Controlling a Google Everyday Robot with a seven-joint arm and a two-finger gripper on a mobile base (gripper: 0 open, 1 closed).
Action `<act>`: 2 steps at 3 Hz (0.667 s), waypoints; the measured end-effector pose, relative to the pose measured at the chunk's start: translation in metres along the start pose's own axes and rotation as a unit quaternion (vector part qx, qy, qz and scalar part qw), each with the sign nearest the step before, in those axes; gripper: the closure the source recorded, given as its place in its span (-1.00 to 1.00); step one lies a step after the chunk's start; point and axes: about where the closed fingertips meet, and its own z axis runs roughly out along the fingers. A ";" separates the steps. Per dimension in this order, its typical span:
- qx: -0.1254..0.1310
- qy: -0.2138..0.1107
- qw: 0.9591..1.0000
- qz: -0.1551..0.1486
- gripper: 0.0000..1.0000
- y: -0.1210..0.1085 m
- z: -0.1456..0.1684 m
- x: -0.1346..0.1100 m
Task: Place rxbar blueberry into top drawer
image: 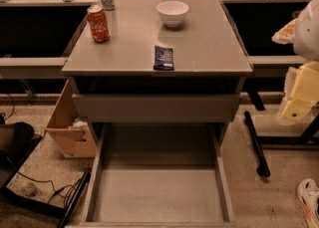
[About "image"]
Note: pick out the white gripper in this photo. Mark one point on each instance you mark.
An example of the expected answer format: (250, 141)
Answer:
(307, 36)

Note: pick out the dark blue snack bar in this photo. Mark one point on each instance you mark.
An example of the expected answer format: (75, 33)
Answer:
(163, 59)

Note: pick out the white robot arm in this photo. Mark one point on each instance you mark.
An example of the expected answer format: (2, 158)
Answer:
(306, 41)

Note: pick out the grey drawer cabinet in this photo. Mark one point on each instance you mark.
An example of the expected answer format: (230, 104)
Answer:
(207, 56)

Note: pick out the open grey drawer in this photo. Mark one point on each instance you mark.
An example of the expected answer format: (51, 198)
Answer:
(158, 176)

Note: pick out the closed grey drawer front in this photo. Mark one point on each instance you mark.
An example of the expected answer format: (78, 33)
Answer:
(157, 108)

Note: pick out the white ceramic bowl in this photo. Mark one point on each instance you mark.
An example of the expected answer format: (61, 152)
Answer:
(172, 13)

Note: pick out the black table leg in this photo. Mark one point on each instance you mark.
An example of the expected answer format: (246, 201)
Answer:
(262, 169)

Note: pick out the white sneaker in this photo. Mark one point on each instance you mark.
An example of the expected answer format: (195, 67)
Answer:
(308, 195)

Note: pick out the orange soda can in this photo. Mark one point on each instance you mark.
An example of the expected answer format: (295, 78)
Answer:
(98, 23)

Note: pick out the brown cardboard box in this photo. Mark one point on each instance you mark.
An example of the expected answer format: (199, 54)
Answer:
(72, 140)

